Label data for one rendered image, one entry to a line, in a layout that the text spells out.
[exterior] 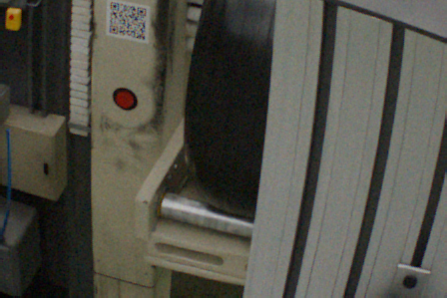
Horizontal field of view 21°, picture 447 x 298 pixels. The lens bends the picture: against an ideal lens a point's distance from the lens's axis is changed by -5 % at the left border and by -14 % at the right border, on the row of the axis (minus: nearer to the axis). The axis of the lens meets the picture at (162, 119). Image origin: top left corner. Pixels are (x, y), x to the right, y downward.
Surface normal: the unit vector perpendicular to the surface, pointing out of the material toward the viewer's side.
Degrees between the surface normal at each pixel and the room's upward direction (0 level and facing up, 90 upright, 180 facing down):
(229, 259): 90
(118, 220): 90
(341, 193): 90
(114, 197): 90
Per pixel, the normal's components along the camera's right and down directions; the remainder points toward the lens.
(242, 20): -0.24, -0.06
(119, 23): -0.33, 0.55
